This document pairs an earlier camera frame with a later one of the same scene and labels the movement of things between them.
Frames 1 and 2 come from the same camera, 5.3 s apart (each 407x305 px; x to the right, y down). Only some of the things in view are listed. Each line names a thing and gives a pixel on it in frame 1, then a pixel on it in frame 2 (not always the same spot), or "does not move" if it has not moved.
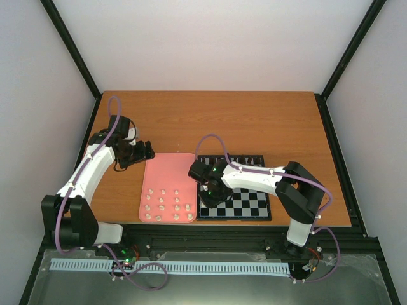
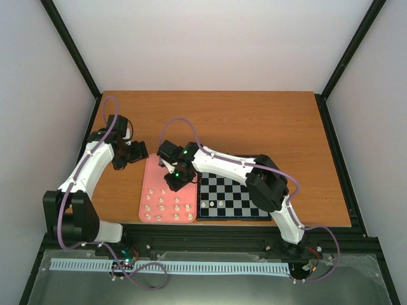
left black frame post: x=63 y=32 does not move
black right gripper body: x=215 y=197 -> x=180 y=180
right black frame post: x=370 y=16 does not move
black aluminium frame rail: x=329 y=239 does not move
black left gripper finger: x=150 y=153 -> x=141 y=150
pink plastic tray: x=168 y=195 does not move
